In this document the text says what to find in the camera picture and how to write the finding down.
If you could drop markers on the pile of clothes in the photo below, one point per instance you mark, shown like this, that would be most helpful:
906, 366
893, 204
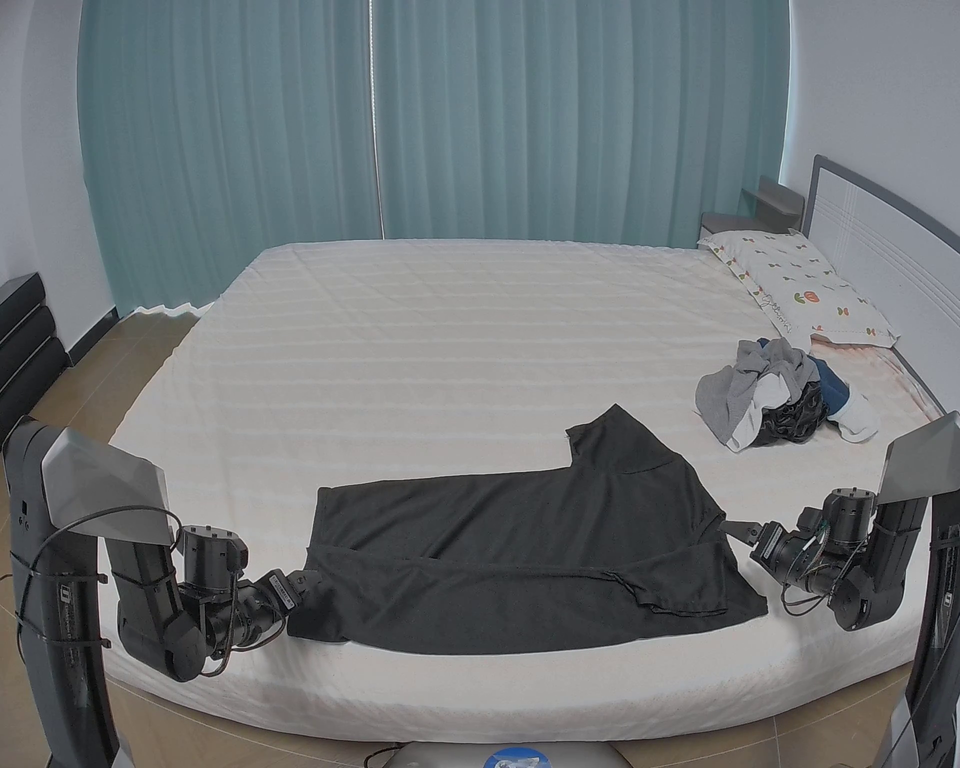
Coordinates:
750, 397

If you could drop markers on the white printed pillow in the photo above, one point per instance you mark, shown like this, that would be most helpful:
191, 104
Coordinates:
810, 289

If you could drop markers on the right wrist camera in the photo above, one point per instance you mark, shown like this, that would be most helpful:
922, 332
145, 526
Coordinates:
811, 523

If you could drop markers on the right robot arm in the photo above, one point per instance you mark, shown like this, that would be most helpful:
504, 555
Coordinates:
915, 465

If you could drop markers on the black chest of drawers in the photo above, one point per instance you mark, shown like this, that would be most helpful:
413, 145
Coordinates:
26, 352

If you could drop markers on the grey bedside table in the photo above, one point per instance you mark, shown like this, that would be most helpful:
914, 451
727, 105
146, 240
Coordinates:
765, 199

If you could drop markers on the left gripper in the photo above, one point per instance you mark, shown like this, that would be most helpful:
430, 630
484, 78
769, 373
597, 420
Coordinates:
266, 611

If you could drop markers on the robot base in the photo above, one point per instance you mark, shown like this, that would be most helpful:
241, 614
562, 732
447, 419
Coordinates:
510, 754

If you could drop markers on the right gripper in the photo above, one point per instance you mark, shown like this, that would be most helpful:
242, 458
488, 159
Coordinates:
784, 562

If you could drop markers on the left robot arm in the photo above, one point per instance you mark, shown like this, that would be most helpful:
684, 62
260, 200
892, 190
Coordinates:
97, 472

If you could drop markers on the bed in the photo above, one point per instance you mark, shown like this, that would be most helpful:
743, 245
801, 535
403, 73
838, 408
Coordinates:
450, 360

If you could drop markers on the blue-green curtain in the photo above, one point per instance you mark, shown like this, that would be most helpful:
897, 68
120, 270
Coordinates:
585, 120
232, 150

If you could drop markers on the black T-shirt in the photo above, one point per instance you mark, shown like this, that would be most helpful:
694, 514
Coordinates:
525, 555

